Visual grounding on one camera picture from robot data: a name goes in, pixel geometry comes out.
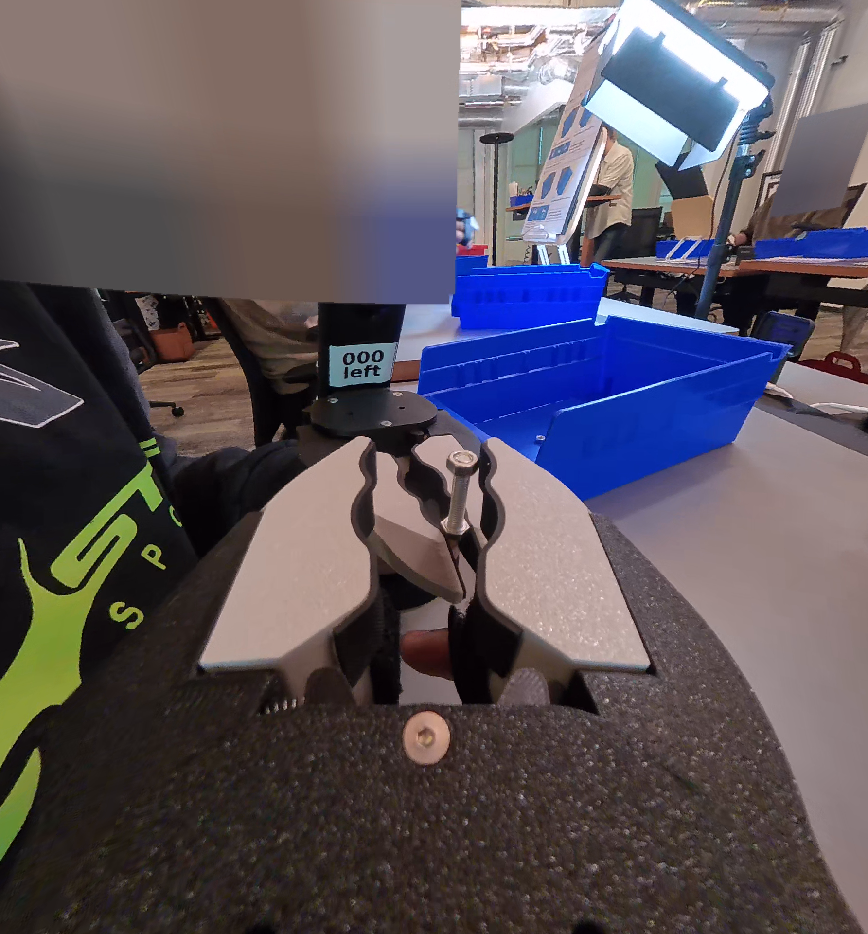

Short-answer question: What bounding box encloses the light grey table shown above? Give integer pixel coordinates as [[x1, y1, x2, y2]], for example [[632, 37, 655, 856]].
[[390, 295, 743, 385]]

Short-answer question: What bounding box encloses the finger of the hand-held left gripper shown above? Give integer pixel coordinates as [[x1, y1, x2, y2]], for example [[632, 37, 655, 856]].
[[410, 436, 482, 521], [368, 452, 469, 604]]

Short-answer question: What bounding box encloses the red bag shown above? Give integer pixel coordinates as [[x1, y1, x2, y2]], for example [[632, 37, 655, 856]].
[[798, 351, 868, 387]]

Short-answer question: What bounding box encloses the black light stand pole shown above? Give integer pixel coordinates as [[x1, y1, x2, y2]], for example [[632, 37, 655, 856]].
[[694, 102, 775, 323]]

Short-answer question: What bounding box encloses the white document stand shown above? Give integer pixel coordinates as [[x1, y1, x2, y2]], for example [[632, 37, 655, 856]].
[[520, 232, 575, 269]]

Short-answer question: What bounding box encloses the cardboard box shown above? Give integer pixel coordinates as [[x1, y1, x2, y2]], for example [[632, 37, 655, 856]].
[[670, 195, 717, 243]]

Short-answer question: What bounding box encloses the thin silver bolt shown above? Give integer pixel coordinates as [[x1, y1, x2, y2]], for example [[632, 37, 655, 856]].
[[441, 467, 473, 538]]

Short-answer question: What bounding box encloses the black floor lamp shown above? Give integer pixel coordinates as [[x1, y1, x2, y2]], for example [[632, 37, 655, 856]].
[[479, 133, 517, 269]]

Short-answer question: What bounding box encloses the wooden office desk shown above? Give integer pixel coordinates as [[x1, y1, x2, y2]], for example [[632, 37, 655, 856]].
[[600, 255, 868, 353]]

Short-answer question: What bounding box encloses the black device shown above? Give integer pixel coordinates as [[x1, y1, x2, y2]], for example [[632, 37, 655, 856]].
[[755, 311, 815, 363]]

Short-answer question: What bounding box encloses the studio light panel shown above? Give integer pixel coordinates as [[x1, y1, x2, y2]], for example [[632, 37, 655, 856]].
[[600, 0, 778, 174]]

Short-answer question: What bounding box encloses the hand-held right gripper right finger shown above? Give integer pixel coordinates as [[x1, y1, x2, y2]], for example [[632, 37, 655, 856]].
[[475, 438, 654, 703]]

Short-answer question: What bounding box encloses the brown leather bag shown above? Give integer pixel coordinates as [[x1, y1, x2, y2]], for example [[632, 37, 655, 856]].
[[149, 324, 198, 363]]

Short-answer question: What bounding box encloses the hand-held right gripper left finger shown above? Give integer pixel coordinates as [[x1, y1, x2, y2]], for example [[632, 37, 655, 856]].
[[199, 436, 389, 692]]

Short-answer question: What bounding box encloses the white cable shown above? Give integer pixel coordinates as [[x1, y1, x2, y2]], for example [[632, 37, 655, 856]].
[[764, 381, 868, 414]]

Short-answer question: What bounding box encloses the person's right hand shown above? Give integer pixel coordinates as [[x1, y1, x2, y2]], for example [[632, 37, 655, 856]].
[[402, 629, 451, 680]]

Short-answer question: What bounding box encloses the person's left forearm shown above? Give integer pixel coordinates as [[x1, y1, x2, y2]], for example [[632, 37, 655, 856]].
[[171, 440, 308, 557]]

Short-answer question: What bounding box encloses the printed instruction sheet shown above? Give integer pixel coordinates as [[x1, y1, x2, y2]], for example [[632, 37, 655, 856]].
[[520, 15, 611, 247]]

